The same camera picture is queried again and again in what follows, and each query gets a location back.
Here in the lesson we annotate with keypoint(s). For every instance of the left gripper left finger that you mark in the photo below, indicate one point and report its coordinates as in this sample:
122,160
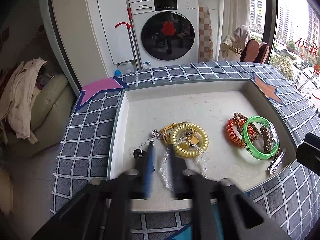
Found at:
146,170

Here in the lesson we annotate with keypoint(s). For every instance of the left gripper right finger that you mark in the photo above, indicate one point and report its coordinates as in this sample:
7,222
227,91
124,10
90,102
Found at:
177,166

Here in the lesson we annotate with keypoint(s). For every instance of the silver rhinestone hair clip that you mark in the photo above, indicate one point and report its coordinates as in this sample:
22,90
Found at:
276,161

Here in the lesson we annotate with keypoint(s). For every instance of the green translucent bangle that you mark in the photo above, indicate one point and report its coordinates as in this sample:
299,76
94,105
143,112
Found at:
270,130

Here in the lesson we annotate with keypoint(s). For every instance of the teal jewelry tray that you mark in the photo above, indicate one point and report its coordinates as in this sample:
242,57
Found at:
196,115

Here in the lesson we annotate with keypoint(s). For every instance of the blue checkered star tablecloth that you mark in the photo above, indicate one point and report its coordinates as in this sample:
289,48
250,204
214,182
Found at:
291,199

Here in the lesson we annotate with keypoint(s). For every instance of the white detergent bottle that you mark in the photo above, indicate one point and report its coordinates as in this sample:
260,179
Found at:
124,68

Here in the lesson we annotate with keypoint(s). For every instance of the brown chair far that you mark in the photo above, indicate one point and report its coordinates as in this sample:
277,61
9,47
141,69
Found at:
263,52

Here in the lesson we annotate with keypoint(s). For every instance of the brown chair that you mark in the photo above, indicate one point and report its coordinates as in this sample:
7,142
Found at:
263,52
250,52

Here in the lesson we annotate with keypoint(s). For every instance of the brown chair near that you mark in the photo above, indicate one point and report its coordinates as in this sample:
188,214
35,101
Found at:
250,52

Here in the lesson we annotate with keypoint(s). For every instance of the cream sofa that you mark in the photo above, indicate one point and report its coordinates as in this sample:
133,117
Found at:
49,116

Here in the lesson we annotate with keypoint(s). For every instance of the checkered hanging towel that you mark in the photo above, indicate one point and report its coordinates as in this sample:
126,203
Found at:
206,43

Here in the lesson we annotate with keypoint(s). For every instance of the white cloth on chair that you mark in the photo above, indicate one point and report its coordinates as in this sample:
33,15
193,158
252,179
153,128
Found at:
233,44

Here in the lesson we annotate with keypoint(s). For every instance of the white washing machine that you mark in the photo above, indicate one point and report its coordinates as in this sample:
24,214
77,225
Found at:
166,31

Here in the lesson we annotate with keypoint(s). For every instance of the beige jacket on sofa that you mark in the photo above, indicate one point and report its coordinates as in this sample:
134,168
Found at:
18,98

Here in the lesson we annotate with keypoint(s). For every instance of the red handled mop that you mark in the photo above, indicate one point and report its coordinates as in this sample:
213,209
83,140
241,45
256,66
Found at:
130,29

